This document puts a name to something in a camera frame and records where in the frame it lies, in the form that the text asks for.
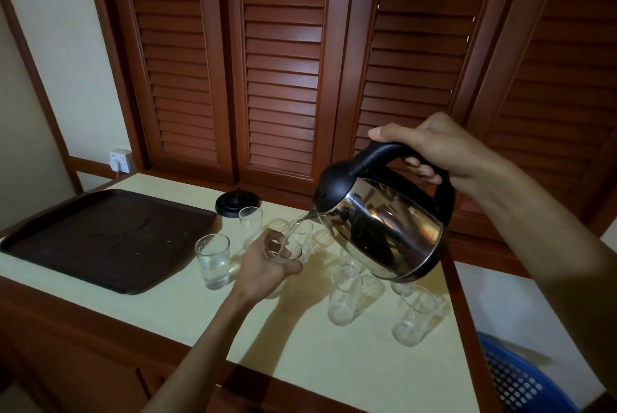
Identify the person's left hand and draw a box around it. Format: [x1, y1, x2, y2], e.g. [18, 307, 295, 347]
[230, 229, 304, 306]

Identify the person's left forearm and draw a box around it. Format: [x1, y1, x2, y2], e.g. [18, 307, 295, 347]
[141, 288, 264, 413]

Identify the steel kettle with black handle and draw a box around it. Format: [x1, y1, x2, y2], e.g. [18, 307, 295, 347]
[312, 141, 457, 283]

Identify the dark brown serving tray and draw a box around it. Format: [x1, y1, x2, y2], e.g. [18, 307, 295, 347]
[0, 189, 219, 296]

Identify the person's right hand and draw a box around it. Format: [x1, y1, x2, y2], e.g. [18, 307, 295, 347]
[368, 112, 493, 195]

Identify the clear drinking glass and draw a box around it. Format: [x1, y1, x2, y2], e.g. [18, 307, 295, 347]
[238, 206, 265, 250]
[264, 233, 304, 301]
[194, 233, 231, 291]
[327, 263, 364, 328]
[391, 284, 438, 349]
[288, 219, 315, 265]

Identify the blue plastic basket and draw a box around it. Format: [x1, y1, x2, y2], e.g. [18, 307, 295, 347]
[477, 331, 582, 413]

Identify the brown wooden wall trim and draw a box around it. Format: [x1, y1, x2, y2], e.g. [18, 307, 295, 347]
[0, 0, 127, 195]

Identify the brown louvered wooden door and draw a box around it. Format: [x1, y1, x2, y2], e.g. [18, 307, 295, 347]
[448, 0, 617, 278]
[102, 0, 238, 185]
[224, 0, 358, 197]
[332, 0, 532, 172]

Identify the person's right forearm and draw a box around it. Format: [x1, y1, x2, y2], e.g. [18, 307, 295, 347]
[469, 152, 617, 401]

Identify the black round kettle base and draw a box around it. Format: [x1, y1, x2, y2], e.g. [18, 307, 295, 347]
[215, 190, 262, 219]

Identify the wooden counter cabinet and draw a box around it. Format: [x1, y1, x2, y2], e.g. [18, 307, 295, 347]
[0, 172, 503, 413]

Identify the white wall socket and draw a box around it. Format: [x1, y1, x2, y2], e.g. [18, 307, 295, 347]
[108, 148, 134, 174]

